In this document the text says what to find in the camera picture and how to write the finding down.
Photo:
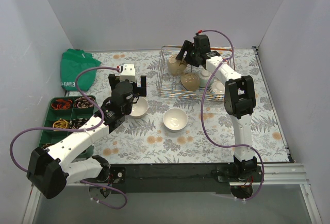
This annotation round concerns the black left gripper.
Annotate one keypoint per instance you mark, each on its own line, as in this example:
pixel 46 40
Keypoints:
pixel 112 80

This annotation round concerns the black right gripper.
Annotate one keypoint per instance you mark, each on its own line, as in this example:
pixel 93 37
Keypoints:
pixel 192 54

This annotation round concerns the beige bowl orange flower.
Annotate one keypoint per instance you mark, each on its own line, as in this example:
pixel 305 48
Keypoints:
pixel 140 108

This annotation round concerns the white ribbed bowl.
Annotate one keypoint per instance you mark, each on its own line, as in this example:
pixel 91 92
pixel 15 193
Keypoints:
pixel 175 119

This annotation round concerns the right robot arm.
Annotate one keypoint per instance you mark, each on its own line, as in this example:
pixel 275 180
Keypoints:
pixel 239 99

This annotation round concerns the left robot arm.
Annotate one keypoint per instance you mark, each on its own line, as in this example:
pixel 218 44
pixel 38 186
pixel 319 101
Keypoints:
pixel 51 169

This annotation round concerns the pale green patterned bowl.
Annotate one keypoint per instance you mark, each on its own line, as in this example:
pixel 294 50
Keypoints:
pixel 204 76

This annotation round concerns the beige bowl front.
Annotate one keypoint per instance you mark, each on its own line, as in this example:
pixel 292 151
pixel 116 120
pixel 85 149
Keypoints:
pixel 190 81

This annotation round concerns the white bowl dark leaf pattern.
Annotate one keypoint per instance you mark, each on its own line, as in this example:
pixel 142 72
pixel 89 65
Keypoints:
pixel 217 87

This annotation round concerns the brown pink patterned scrunchie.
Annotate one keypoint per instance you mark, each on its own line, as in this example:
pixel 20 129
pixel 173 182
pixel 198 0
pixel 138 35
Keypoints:
pixel 82 103

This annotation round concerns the green cloth bag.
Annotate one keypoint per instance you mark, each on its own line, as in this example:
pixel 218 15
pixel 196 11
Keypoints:
pixel 73 62

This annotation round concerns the dark floral scrunchie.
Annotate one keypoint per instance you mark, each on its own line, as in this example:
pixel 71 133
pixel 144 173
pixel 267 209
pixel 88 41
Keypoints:
pixel 77 123

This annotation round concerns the green compartment tray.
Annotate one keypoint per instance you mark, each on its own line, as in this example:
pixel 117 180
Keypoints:
pixel 61 110

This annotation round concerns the brown dotted scrunchie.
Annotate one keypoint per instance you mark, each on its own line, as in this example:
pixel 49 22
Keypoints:
pixel 47 145

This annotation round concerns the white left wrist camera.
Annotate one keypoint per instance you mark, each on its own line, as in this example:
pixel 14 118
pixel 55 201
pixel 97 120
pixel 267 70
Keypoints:
pixel 127 72

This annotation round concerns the metal wire dish rack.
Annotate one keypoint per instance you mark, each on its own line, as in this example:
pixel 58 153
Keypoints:
pixel 170 85

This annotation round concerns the metal corner bracket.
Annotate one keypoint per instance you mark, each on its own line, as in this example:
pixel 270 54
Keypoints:
pixel 255 49

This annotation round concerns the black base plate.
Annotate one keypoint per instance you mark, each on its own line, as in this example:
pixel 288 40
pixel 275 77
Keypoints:
pixel 181 178

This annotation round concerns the aluminium frame rail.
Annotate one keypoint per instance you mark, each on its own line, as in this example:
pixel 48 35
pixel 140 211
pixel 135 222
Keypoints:
pixel 283 196

